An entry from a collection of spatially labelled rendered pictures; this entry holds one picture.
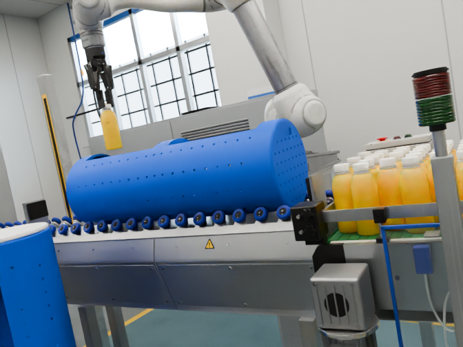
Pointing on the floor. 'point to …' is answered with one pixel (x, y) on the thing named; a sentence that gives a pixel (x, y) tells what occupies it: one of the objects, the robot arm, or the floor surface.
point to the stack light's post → (450, 233)
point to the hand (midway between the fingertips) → (105, 99)
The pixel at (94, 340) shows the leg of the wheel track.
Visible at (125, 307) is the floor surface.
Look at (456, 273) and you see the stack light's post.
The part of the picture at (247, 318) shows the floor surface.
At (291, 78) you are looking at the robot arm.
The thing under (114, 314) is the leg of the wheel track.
